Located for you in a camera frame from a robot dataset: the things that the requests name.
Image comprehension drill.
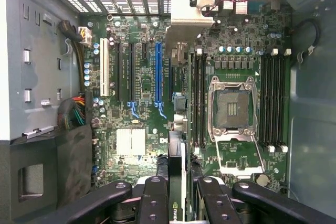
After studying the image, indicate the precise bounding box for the silver coin battery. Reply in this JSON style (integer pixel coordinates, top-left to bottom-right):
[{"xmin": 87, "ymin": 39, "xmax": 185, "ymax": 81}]
[{"xmin": 256, "ymin": 173, "xmax": 270, "ymax": 187}]

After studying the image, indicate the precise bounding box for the silver chipset heatsink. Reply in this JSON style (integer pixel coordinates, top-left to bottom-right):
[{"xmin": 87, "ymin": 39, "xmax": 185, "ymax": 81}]
[{"xmin": 115, "ymin": 127, "xmax": 146, "ymax": 156}]

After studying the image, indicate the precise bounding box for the silver socket cover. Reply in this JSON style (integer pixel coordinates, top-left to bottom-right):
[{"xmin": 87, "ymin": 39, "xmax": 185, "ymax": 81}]
[{"xmin": 214, "ymin": 132, "xmax": 266, "ymax": 178}]

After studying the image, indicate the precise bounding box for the CPU socket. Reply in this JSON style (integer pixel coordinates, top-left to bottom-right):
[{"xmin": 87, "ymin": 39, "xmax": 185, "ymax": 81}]
[{"xmin": 207, "ymin": 75, "xmax": 259, "ymax": 137}]

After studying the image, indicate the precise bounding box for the black silver PC case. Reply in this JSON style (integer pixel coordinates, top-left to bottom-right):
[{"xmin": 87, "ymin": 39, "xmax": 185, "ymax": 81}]
[{"xmin": 0, "ymin": 0, "xmax": 336, "ymax": 224}]

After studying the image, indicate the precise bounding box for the green Dell motherboard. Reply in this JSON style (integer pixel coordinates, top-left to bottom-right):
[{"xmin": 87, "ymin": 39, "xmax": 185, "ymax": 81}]
[{"xmin": 81, "ymin": 0, "xmax": 292, "ymax": 199}]

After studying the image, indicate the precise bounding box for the black long expansion slot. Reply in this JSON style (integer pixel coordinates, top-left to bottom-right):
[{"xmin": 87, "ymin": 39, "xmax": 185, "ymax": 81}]
[
  {"xmin": 127, "ymin": 41, "xmax": 139, "ymax": 119},
  {"xmin": 167, "ymin": 58, "xmax": 173, "ymax": 94},
  {"xmin": 115, "ymin": 41, "xmax": 124, "ymax": 103}
]

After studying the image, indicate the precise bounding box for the white expansion slot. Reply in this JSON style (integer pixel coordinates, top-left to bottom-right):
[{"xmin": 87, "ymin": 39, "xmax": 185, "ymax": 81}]
[{"xmin": 100, "ymin": 37, "xmax": 111, "ymax": 98}]

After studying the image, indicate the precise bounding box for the blue expansion slot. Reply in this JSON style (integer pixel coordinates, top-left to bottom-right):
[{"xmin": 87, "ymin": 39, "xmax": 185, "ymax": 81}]
[{"xmin": 154, "ymin": 41, "xmax": 168, "ymax": 120}]

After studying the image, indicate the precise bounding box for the short black expansion slot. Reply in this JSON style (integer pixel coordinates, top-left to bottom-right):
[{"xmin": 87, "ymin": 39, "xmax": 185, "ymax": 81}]
[{"xmin": 141, "ymin": 42, "xmax": 149, "ymax": 61}]

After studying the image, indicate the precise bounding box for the black plastic duct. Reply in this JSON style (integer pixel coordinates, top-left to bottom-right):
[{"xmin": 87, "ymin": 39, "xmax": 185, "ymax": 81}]
[{"xmin": 9, "ymin": 124, "xmax": 93, "ymax": 224}]

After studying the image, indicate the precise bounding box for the multicolour power wire harness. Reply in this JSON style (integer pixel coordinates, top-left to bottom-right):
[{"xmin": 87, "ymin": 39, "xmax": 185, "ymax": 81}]
[{"xmin": 57, "ymin": 91, "xmax": 92, "ymax": 131}]

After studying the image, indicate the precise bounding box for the yellow black power cable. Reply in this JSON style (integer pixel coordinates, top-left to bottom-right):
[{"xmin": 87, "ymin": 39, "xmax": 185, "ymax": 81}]
[{"xmin": 58, "ymin": 20, "xmax": 93, "ymax": 91}]

